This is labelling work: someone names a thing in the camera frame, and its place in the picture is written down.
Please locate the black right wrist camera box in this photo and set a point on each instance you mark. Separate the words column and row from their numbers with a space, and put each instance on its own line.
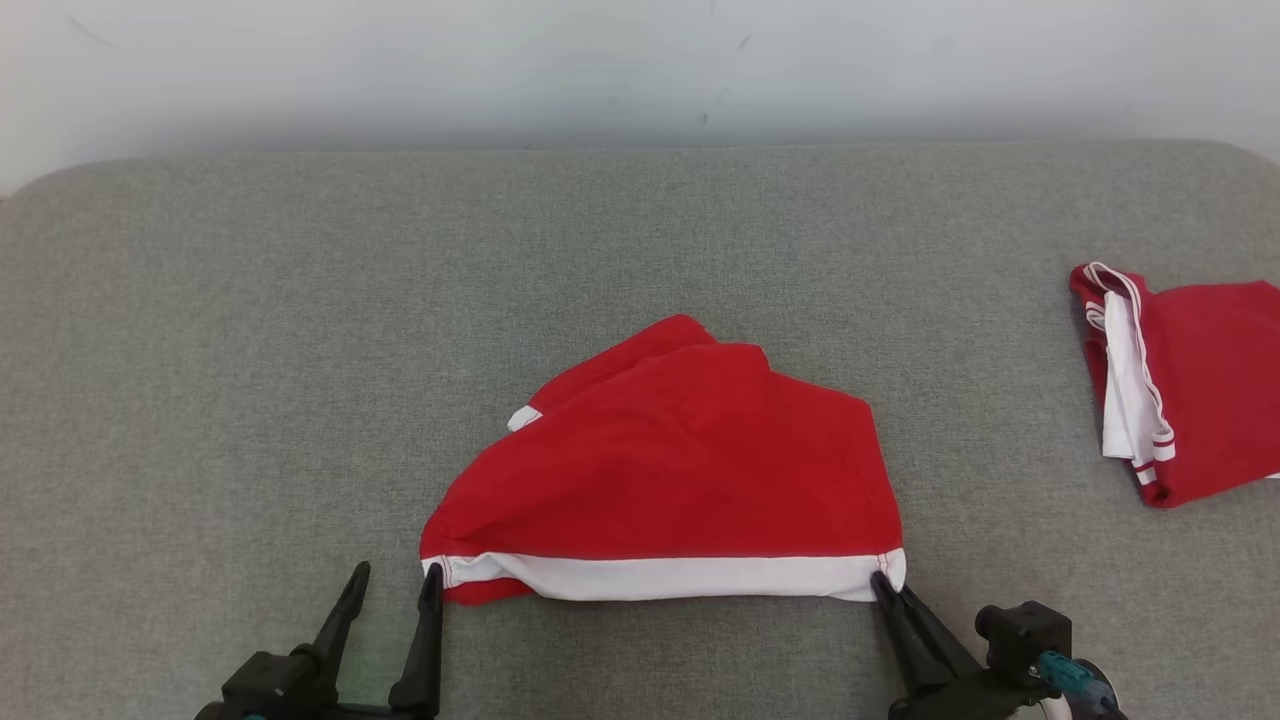
column 1025, row 630

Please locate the red shorts with white trim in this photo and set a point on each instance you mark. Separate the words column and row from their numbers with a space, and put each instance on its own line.
column 680, row 470

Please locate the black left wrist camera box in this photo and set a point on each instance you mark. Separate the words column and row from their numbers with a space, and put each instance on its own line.
column 265, row 678

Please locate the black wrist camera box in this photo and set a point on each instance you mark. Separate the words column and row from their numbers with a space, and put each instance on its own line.
column 1025, row 630
column 265, row 678

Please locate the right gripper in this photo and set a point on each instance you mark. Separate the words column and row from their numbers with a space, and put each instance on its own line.
column 970, row 700

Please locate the grey fabric sofa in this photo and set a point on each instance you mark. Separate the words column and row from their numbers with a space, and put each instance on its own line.
column 300, row 350

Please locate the red Bulls 23 jersey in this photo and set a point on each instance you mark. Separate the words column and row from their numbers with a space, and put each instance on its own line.
column 1220, row 380

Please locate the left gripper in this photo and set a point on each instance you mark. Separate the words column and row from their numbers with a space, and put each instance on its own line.
column 350, row 713

